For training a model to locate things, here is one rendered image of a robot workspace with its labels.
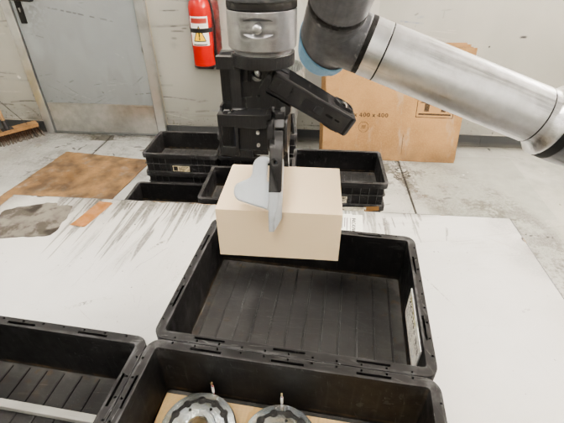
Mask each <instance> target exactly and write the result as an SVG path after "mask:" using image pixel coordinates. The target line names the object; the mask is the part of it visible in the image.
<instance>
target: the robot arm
mask: <svg viewBox="0 0 564 423"><path fill-rule="evenodd" d="M373 2H374V0H308V2H307V5H306V9H305V16H304V20H303V22H302V24H301V26H300V38H299V44H298V53H299V57H300V61H301V63H302V65H303V66H304V67H305V68H306V69H307V70H308V71H309V72H311V73H313V74H315V75H317V76H334V75H335V74H337V73H339V72H340V71H341V70H342V69H344V70H346V71H350V72H352V73H354V74H356V75H358V76H361V77H364V78H366V79H369V80H370V81H374V82H376V83H379V84H380V85H383V86H387V87H388V88H390V89H393V90H395V91H398V92H401V93H403V94H405V95H407V96H409V97H413V98H415V99H417V100H420V101H422V102H425V103H427V104H430V105H432V106H434V107H438V108H440V109H442V110H444V111H446V112H449V113H452V114H454V115H457V116H459V117H461V118H464V119H467V120H468V121H471V122H473V123H476V124H479V125H481V126H483V127H485V128H489V129H491V130H493V131H495V132H498V133H501V134H503V135H505V136H508V137H510V138H513V139H516V140H518V141H520V142H521V146H522V149H523V150H524V151H525V152H526V153H527V154H531V155H534V156H535V157H537V158H540V159H543V160H545V161H548V162H551V163H553V164H556V165H561V166H564V86H560V87H558V88H555V87H552V86H548V85H547V84H544V83H542V82H539V81H537V80H534V79H532V78H529V77H528V76H524V75H521V74H520V73H518V72H515V71H513V70H510V69H507V68H505V67H503V66H501V65H497V64H495V63H493V62H491V61H488V60H485V59H483V58H481V57H478V56H476V55H473V54H470V53H468V52H467V51H464V50H460V49H458V48H456V47H454V46H451V45H449V44H446V43H444V42H441V41H440V40H437V39H433V38H432V37H430V36H427V35H425V34H422V33H419V32H417V31H415V30H413V29H409V28H407V27H405V26H403V25H400V24H398V23H395V22H393V21H390V20H388V19H386V18H382V17H380V16H378V15H377V14H374V13H370V12H369V11H370V9H371V7H372V5H373ZM226 14H227V36H228V45H229V47H230V48H231V50H221V51H220V54H219V55H216V56H215V61H216V69H217V70H220V76H221V85H222V103H221V105H220V110H219V112H218V114H217V123H218V132H219V140H220V148H221V155H236V156H237V158H250V159H252V158H253V155H254V154H256V155H260V157H258V158H257V159H256V160H255V161H254V162H253V173H252V175H251V177H250V178H248V179H246V180H243V181H241V182H239V183H237V184H236V185H235V187H234V195H235V197H236V198H237V199H238V200H239V201H242V202H245V203H248V204H250V205H253V206H258V207H261V208H263V209H266V210H268V211H269V232H274V230H275V229H276V227H277V226H278V225H279V222H280V221H281V219H282V204H283V183H284V167H289V149H290V148H289V143H290V124H291V114H290V113H291V106H292V107H294V108H296V109H298V110H300V111H301V112H303V113H304V114H306V115H308V116H310V117H311V118H314V119H315V120H316V121H318V122H320V123H322V124H323V125H324V126H325V127H327V128H329V129H330V130H332V131H334V132H335V133H340V134H341V135H342V136H345V135H346V134H347V133H348V131H349V130H350V129H351V127H352V126H353V124H354V123H355V122H356V118H355V115H354V112H353V108H352V106H351V105H350V104H349V103H347V102H345V101H344V100H342V99H341V98H339V97H334V96H333V95H331V94H330V93H328V92H326V91H324V90H322V89H321V88H320V87H319V86H316V85H315V84H313V83H311V82H310V81H308V80H307V79H305V78H303V77H302V76H300V75H298V74H296V73H295V72H293V71H292V70H290V69H288V67H291V66H292V65H293V64H294V63H295V50H294V47H296V42H297V0H226ZM256 71H258V74H257V73H256ZM224 109H229V111H223V110H224ZM222 131H223V138H222ZM223 140H224V146H223ZM268 163H269V181H268Z"/></svg>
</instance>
